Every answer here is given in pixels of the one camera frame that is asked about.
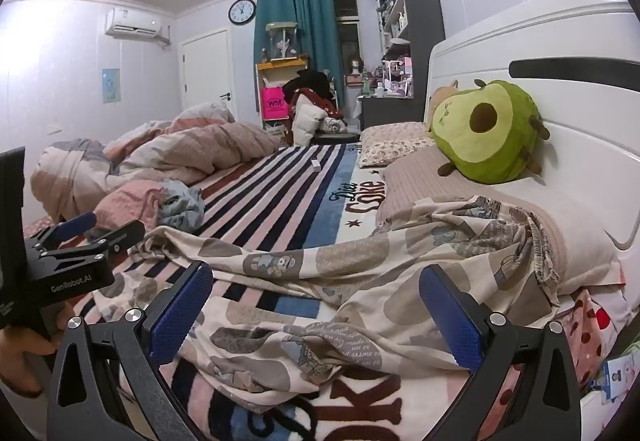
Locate red dotted bed sheet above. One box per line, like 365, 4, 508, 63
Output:
559, 287, 627, 393

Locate floral pillow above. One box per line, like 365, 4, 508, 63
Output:
357, 121, 437, 169

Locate pile of clothes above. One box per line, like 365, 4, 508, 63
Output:
281, 68, 349, 148

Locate white door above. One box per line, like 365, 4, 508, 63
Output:
180, 28, 239, 123

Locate tan plush toy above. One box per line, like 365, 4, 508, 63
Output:
427, 80, 461, 122

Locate striped fleece blanket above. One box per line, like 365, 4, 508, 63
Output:
22, 141, 506, 441

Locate pink crumpled cloth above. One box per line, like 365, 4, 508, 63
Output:
94, 180, 168, 235

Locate green avocado plush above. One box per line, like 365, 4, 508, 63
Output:
427, 79, 551, 185

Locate pink beige duvet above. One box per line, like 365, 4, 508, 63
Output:
30, 101, 291, 228

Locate small items on desk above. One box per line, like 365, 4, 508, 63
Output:
359, 55, 416, 98

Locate badge card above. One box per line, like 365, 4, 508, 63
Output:
596, 355, 634, 403

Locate yellow shelf unit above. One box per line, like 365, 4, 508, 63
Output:
255, 57, 312, 132

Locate white air conditioner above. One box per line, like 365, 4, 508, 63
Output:
104, 8, 173, 48

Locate glass display case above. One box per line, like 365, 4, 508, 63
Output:
264, 22, 301, 62

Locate white bed headboard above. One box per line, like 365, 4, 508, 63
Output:
426, 0, 640, 282

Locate wall poster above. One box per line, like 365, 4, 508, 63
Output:
101, 68, 123, 104

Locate pink shopping bag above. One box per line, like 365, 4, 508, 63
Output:
259, 86, 289, 122

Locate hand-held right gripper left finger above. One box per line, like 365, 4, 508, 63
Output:
46, 261, 214, 441

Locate beige patterned pants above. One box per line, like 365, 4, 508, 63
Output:
92, 195, 562, 402

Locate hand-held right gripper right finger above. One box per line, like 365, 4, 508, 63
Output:
419, 264, 583, 441

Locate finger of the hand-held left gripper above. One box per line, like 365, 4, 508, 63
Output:
31, 212, 99, 256
42, 220, 147, 274

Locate pink ribbed pillow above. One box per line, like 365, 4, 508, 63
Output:
375, 144, 624, 296

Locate person's left hand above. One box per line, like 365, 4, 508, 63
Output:
0, 302, 77, 398

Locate teal curtain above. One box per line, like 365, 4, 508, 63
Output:
252, 0, 347, 124

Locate round wall clock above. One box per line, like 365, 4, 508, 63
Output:
228, 0, 257, 26

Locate blue grey crumpled cloth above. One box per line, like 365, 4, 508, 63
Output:
157, 180, 207, 228

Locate window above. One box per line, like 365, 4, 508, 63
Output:
332, 0, 361, 73

